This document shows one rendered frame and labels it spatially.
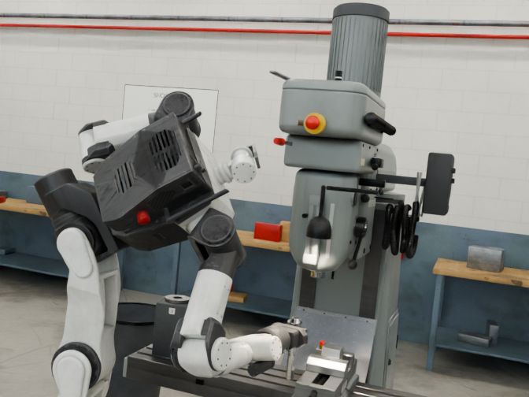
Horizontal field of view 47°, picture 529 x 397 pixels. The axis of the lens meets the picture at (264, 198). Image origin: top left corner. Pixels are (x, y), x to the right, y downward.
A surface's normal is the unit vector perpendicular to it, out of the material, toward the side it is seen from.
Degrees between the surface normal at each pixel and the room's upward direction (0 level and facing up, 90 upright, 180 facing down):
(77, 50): 90
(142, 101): 90
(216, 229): 54
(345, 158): 90
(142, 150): 75
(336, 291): 90
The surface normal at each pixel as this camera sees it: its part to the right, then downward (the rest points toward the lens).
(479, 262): -0.51, 0.00
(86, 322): -0.14, 0.04
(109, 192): -0.56, -0.28
